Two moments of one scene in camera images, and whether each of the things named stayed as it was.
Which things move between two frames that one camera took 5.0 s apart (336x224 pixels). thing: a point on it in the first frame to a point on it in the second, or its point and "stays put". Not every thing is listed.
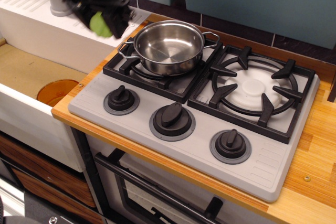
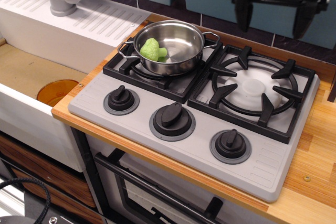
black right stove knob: (230, 147) stays put
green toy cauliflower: (98, 24) to (151, 50)
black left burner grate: (126, 65) stays put
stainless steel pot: (169, 48) stays put
